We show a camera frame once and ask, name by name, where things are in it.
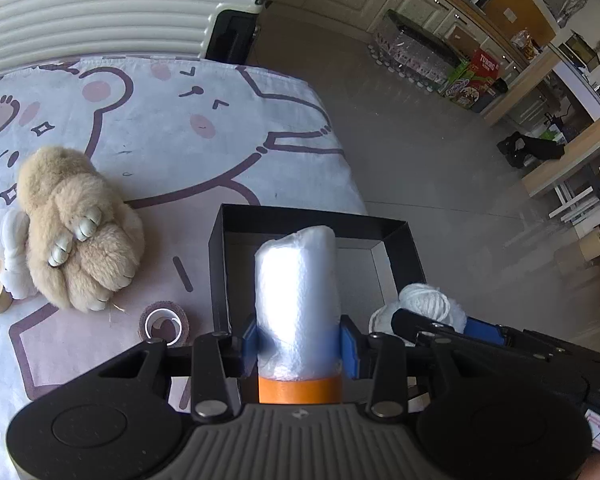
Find white stool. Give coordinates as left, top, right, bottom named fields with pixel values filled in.
left=549, top=182, right=600, bottom=223

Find pack of water bottles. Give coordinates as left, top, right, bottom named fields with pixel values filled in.
left=369, top=9, right=463, bottom=93

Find brown tape roll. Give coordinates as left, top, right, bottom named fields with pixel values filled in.
left=139, top=302, right=191, bottom=347

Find bear printed blanket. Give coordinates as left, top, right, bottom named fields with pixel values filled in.
left=0, top=55, right=369, bottom=480

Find white yarn skein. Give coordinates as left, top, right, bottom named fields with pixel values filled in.
left=0, top=207, right=37, bottom=297

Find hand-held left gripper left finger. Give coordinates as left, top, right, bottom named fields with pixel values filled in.
left=97, top=320, right=260, bottom=423

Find glass tank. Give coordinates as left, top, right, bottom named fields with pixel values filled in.
left=560, top=30, right=600, bottom=71

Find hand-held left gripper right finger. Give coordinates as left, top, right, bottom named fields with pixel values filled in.
left=337, top=314, right=483, bottom=420

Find beige plush toy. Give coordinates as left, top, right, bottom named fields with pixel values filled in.
left=17, top=146, right=146, bottom=312

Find white ribbed suitcase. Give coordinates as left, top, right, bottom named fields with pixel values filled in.
left=0, top=0, right=275, bottom=78

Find green carton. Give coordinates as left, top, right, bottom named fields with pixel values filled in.
left=437, top=59, right=496, bottom=111

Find red carton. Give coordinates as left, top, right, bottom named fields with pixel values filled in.
left=469, top=49, right=510, bottom=86

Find black shoes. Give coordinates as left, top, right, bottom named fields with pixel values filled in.
left=496, top=131, right=567, bottom=170

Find black cardboard box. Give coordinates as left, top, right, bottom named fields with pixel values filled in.
left=208, top=203, right=427, bottom=411

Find white yarn ball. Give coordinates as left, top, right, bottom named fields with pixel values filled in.
left=369, top=283, right=468, bottom=336

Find white plastic bag roll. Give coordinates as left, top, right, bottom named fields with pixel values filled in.
left=254, top=225, right=344, bottom=405

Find wooden table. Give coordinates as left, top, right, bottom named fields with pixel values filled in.
left=482, top=42, right=600, bottom=198

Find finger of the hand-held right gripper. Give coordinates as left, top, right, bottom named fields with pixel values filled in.
left=391, top=308, right=468, bottom=343
left=462, top=316, right=511, bottom=348

